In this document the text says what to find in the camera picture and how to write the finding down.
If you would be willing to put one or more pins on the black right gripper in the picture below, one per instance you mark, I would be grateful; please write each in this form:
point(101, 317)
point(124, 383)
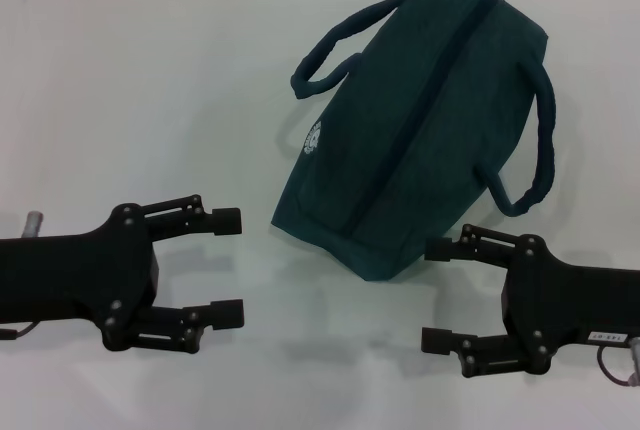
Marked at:
point(575, 305)

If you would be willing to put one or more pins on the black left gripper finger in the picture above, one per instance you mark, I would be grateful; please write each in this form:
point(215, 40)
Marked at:
point(225, 220)

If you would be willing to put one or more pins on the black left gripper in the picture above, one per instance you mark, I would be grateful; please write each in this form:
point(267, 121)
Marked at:
point(75, 280)

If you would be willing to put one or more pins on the dark teal insulated lunch bag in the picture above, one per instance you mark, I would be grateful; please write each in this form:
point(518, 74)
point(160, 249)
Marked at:
point(400, 125)

